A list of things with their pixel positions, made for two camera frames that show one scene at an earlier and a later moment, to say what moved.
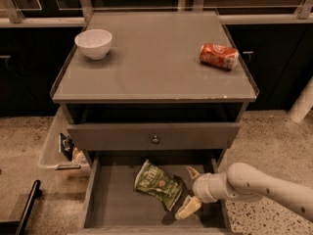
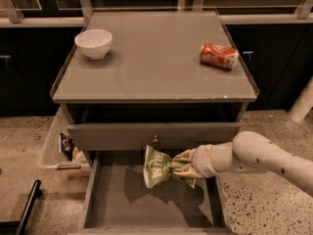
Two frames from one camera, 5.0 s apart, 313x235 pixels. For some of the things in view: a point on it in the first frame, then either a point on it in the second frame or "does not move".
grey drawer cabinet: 164,86 does not move
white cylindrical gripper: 201,187 → 202,161
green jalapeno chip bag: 164,186 → 159,168
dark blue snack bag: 67,146 does not move
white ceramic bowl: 94,43 does not move
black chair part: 18,227 does not move
